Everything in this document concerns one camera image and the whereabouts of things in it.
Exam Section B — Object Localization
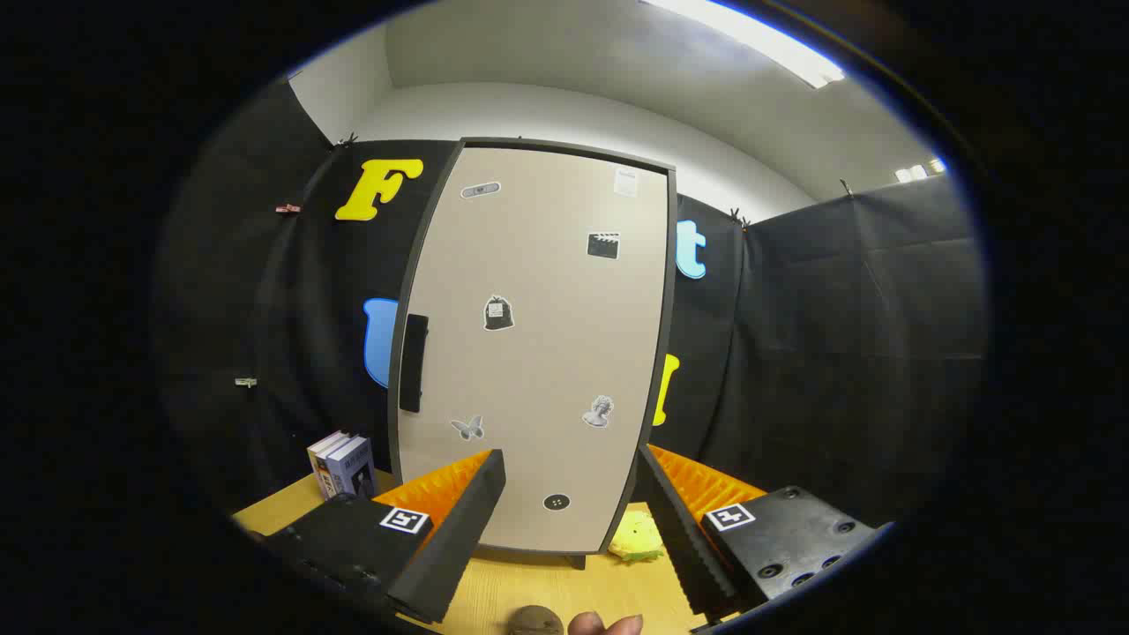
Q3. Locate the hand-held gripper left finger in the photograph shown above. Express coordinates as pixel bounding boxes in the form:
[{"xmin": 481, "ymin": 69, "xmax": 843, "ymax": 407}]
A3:
[{"xmin": 263, "ymin": 448, "xmax": 508, "ymax": 625}]

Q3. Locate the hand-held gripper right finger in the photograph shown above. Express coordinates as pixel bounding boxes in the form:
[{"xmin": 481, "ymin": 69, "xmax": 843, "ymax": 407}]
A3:
[{"xmin": 635, "ymin": 444, "xmax": 893, "ymax": 618}]

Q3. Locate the long ceiling light strip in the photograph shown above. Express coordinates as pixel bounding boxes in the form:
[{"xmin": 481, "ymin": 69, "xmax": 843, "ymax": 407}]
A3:
[{"xmin": 639, "ymin": 0, "xmax": 846, "ymax": 89}]

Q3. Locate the yellow plush toy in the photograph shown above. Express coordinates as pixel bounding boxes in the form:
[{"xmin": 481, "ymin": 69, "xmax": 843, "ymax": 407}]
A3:
[{"xmin": 608, "ymin": 509, "xmax": 668, "ymax": 564}]

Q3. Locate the black backdrop cloth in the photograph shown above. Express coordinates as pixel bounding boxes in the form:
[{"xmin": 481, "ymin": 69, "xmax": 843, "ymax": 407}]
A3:
[{"xmin": 154, "ymin": 78, "xmax": 989, "ymax": 534}]

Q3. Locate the small ceiling light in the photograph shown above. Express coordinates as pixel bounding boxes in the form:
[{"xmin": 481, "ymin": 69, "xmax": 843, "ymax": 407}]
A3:
[{"xmin": 893, "ymin": 157, "xmax": 947, "ymax": 184}]

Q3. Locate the beige shoe cabinet door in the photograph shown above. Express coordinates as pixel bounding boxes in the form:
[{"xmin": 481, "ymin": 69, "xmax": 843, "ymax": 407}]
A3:
[{"xmin": 393, "ymin": 141, "xmax": 676, "ymax": 557}]

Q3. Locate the brown fuzzy shoe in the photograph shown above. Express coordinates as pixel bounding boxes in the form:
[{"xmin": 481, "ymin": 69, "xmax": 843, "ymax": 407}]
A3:
[{"xmin": 507, "ymin": 605, "xmax": 565, "ymax": 635}]

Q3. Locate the grey shoe cabinet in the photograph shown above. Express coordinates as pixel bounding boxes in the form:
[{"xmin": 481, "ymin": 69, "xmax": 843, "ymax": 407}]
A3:
[{"xmin": 388, "ymin": 137, "xmax": 680, "ymax": 571}]

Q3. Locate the white book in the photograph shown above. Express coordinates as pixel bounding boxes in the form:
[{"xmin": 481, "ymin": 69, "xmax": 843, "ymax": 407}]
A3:
[{"xmin": 306, "ymin": 430, "xmax": 349, "ymax": 500}]

